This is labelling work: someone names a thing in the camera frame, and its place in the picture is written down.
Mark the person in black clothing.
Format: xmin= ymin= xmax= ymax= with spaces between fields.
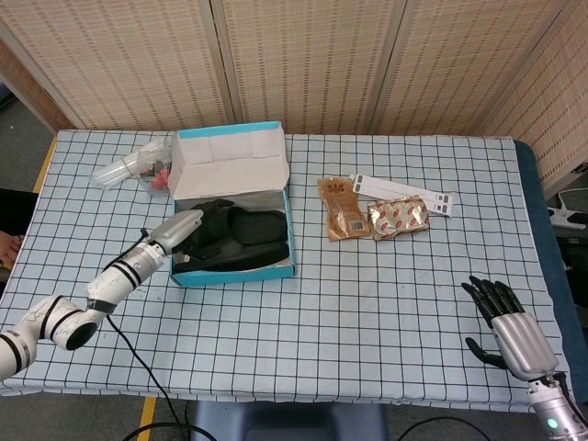
xmin=0 ymin=187 xmax=40 ymax=270

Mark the white paper strip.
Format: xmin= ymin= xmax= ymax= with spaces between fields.
xmin=353 ymin=181 xmax=454 ymax=218
xmin=351 ymin=173 xmax=455 ymax=206

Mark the brown snack pouch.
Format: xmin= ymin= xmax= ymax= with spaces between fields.
xmin=318 ymin=176 xmax=371 ymax=242

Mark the dark blue table pad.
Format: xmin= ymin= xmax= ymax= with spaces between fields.
xmin=513 ymin=140 xmax=588 ymax=405

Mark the black slipper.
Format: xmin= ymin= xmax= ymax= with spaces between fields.
xmin=173 ymin=238 xmax=290 ymax=276
xmin=201 ymin=206 xmax=288 ymax=247

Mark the clear plastic tube bundle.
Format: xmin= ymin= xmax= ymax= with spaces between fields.
xmin=90 ymin=140 xmax=171 ymax=188

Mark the white power strip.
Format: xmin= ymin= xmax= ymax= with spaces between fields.
xmin=546 ymin=187 xmax=588 ymax=231

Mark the clear bag with red parts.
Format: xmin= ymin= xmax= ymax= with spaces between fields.
xmin=140 ymin=155 xmax=179 ymax=198

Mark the blue checkered tablecloth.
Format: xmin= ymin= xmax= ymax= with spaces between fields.
xmin=0 ymin=128 xmax=575 ymax=413

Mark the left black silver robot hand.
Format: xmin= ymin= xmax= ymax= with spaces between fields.
xmin=151 ymin=199 xmax=235 ymax=259

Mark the woven bamboo folding screen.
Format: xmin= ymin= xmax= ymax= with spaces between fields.
xmin=0 ymin=0 xmax=588 ymax=189

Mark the gold foil packet red print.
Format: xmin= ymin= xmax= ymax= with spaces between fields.
xmin=366 ymin=194 xmax=432 ymax=242

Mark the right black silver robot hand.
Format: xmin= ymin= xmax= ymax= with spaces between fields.
xmin=461 ymin=275 xmax=560 ymax=381

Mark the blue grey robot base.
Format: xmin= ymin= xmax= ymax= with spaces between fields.
xmin=190 ymin=401 xmax=390 ymax=441

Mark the black floor cable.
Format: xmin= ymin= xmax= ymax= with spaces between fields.
xmin=399 ymin=415 xmax=538 ymax=441

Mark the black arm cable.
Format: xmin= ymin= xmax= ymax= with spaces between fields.
xmin=103 ymin=227 xmax=217 ymax=441

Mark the blue cardboard shoe box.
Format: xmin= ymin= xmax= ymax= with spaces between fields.
xmin=167 ymin=120 xmax=295 ymax=287

